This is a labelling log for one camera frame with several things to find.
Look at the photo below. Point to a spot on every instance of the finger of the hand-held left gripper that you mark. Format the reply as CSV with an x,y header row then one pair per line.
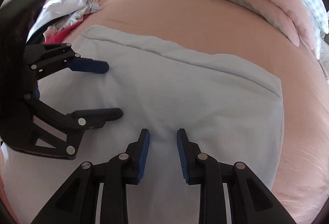
x,y
90,66
97,114

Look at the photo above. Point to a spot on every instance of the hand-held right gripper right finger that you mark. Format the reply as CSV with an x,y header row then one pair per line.
x,y
183,154

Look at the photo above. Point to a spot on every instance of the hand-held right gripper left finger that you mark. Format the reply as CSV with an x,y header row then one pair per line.
x,y
144,154

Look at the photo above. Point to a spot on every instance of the light blue navy-trimmed shirt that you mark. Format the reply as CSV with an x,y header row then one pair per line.
x,y
192,98

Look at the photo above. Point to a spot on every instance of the pile of mixed clothes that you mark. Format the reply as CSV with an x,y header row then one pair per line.
x,y
66,4

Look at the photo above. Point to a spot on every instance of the pink bed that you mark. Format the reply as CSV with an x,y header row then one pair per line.
x,y
180,13

